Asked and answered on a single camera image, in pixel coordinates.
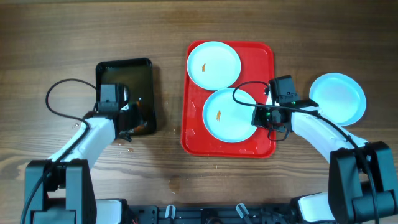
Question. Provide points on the orange sponge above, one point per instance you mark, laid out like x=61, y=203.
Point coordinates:
x=141, y=126

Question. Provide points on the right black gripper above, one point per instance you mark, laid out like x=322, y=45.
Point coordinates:
x=259, y=121

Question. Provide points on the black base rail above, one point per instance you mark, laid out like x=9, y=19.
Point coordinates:
x=262, y=214

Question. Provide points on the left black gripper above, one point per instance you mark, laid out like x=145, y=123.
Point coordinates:
x=134, y=107

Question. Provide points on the black water tray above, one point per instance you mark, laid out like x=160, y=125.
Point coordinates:
x=138, y=76

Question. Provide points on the white plate top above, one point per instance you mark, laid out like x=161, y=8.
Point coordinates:
x=213, y=65

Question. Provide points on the red plastic tray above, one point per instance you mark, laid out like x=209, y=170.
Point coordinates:
x=257, y=60

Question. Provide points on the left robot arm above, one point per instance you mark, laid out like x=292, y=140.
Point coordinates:
x=59, y=189

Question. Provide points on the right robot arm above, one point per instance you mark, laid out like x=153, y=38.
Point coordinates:
x=362, y=181

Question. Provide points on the white plate bottom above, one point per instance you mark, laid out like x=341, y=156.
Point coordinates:
x=340, y=97

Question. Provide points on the white plate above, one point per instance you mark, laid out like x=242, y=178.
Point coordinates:
x=213, y=65
x=227, y=115
x=340, y=97

